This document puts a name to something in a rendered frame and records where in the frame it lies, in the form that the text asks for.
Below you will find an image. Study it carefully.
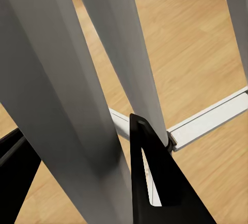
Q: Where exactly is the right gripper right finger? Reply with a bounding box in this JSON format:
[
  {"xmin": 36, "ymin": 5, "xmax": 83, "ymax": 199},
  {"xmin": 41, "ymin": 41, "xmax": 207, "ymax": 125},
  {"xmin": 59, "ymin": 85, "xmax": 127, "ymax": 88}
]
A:
[{"xmin": 129, "ymin": 113, "xmax": 216, "ymax": 224}]

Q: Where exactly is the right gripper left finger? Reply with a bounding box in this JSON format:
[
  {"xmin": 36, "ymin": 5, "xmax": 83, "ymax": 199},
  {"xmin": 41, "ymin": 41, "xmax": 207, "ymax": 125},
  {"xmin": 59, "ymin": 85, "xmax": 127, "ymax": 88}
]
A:
[{"xmin": 0, "ymin": 128, "xmax": 42, "ymax": 224}]

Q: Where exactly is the camera tripod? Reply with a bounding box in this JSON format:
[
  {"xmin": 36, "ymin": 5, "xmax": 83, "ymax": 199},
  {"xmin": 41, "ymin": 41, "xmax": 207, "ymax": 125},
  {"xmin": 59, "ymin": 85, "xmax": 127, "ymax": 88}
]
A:
[{"xmin": 0, "ymin": 0, "xmax": 248, "ymax": 224}]

